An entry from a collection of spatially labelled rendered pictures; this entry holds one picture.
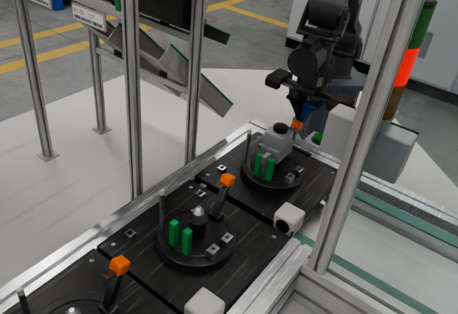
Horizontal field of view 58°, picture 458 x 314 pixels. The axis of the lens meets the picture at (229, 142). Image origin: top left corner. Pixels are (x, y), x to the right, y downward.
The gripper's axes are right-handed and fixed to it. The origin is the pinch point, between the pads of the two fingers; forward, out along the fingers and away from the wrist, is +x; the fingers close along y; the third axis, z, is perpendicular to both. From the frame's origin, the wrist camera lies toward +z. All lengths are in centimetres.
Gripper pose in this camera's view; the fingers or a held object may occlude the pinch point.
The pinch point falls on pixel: (303, 111)
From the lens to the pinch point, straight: 92.3
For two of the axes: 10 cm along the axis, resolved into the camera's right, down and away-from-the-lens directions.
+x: -0.9, 8.2, 5.7
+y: -8.0, -4.0, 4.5
